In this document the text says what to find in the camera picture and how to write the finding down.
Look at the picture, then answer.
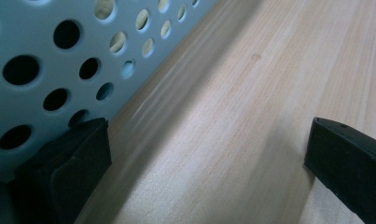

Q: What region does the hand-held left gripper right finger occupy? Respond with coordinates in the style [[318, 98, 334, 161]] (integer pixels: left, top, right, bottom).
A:
[[302, 117, 376, 224]]

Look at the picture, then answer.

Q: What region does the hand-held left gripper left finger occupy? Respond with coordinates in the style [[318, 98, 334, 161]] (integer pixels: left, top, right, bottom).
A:
[[7, 117, 113, 224]]

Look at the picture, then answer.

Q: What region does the grey perforated plastic basket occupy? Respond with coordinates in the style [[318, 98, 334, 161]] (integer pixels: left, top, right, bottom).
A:
[[0, 0, 218, 183]]

